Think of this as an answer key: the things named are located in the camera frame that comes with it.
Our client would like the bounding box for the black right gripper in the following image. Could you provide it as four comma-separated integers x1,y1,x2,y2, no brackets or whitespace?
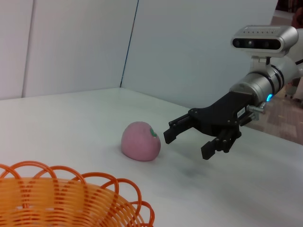
162,91,254,159

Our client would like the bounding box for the pink toy peach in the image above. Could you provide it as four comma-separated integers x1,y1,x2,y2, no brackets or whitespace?
121,121,162,162

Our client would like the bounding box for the orange woven plastic basket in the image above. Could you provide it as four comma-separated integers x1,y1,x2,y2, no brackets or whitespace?
0,160,156,227

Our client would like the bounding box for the gripper cable with metal plug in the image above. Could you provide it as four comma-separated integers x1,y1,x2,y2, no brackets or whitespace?
247,101,266,121

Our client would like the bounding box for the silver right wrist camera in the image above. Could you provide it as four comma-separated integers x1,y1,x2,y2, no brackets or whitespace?
231,25,298,71

